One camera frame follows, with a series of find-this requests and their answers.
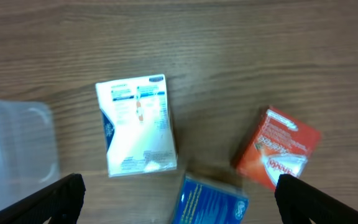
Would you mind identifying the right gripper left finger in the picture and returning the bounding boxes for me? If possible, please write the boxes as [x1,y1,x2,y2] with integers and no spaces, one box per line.
[0,173,86,224]

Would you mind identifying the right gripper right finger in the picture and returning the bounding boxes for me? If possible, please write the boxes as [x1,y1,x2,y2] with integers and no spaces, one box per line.
[275,174,358,224]

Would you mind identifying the white medicine box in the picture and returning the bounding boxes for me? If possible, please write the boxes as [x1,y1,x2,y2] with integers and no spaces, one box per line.
[95,74,177,177]

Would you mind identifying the clear plastic container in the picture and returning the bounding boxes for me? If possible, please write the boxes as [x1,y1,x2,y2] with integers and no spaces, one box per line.
[0,100,60,211]

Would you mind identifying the red box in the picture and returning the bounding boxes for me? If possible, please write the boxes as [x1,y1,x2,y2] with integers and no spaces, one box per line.
[234,106,321,190]

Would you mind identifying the blue box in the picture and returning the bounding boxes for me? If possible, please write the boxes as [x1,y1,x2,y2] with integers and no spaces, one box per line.
[170,174,249,224]

